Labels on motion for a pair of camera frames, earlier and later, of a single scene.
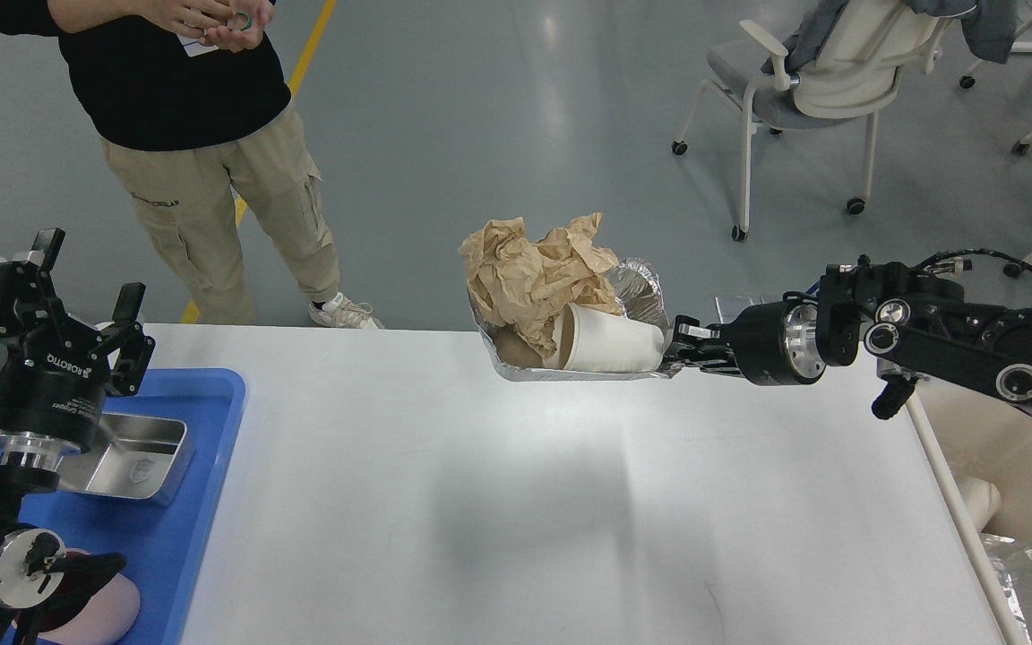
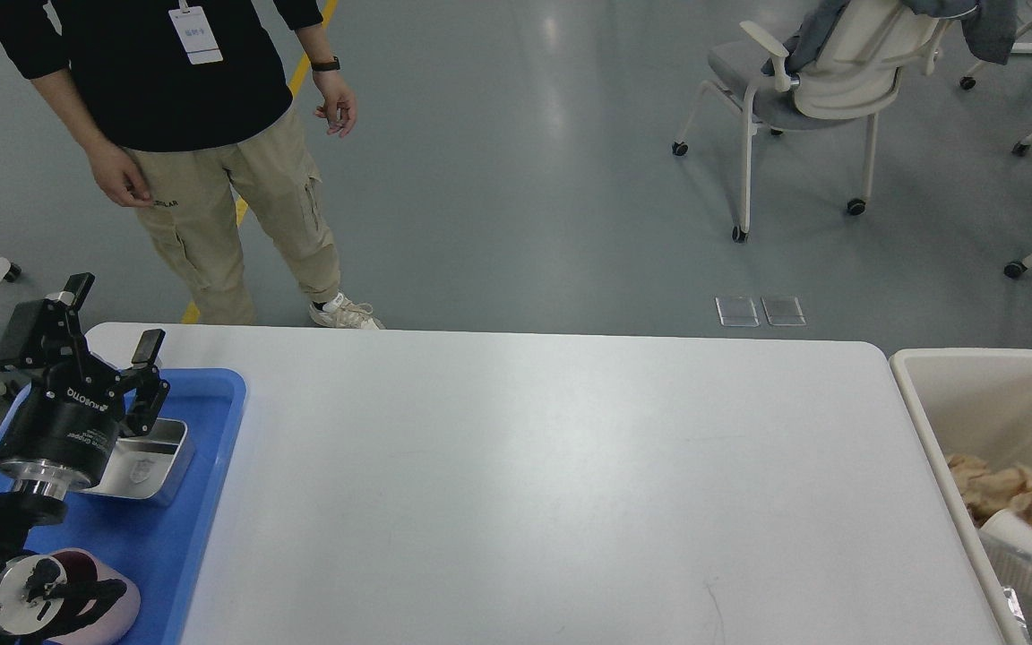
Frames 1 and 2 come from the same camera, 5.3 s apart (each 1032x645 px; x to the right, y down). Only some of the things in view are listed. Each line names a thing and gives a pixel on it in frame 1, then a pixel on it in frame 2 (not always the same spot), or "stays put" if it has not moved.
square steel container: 132,457 stays put
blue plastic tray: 165,547 stays put
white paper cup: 589,339 → 1014,528
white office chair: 849,70 stays put
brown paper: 522,284 → 984,490
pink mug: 90,607 stays put
